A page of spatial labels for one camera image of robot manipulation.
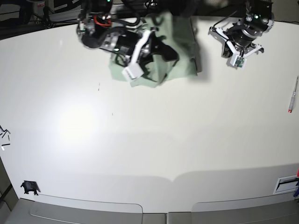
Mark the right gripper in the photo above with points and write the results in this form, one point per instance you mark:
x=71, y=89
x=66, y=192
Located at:
x=121, y=42

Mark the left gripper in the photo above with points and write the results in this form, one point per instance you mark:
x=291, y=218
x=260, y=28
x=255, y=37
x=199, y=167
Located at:
x=239, y=38

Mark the light green T-shirt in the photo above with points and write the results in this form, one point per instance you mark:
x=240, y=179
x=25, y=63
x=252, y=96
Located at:
x=176, y=32

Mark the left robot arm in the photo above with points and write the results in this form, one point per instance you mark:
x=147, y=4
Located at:
x=255, y=10

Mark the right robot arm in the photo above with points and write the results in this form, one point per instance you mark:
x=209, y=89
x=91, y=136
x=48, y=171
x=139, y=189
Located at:
x=95, y=18

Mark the grey chair right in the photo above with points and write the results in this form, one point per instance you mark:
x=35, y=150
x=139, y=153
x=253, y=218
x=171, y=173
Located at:
x=275, y=209

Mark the grey chair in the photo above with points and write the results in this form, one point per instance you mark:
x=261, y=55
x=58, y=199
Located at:
x=275, y=209
x=67, y=215

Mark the black table clamp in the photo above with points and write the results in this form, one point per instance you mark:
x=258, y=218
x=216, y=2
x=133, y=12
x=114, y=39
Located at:
x=30, y=186

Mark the grey chair left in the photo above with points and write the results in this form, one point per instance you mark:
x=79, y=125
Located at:
x=67, y=215

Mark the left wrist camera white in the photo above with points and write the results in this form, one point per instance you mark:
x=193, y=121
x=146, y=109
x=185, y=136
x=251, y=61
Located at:
x=237, y=61

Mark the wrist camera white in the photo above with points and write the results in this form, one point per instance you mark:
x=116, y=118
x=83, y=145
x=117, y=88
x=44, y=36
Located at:
x=132, y=72
x=237, y=61

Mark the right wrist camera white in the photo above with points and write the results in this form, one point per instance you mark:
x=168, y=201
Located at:
x=132, y=72

